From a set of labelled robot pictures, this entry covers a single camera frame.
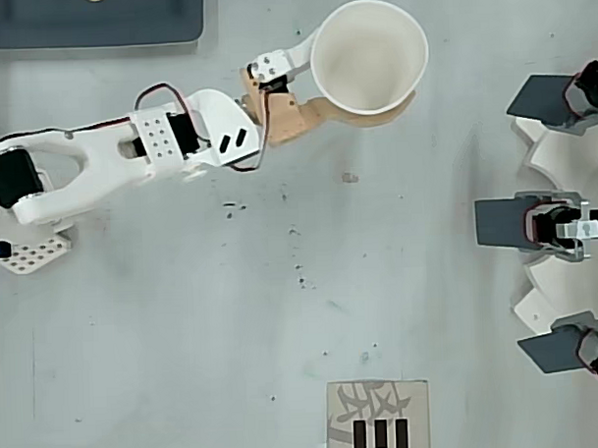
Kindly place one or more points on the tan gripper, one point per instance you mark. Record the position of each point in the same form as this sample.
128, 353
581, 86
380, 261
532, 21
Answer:
282, 117

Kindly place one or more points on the dark grey plastic tray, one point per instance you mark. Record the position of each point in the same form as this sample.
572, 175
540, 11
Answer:
76, 25

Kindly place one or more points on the cardboard card with black bars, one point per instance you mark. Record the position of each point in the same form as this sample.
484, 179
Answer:
379, 403

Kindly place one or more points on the black paper cup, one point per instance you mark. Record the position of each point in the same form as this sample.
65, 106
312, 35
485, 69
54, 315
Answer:
371, 54

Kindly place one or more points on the white five-joint robot arm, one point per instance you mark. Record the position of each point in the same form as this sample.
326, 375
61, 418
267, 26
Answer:
100, 162

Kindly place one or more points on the grey paddle actuator module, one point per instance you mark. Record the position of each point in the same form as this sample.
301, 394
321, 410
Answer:
540, 97
500, 222
549, 353

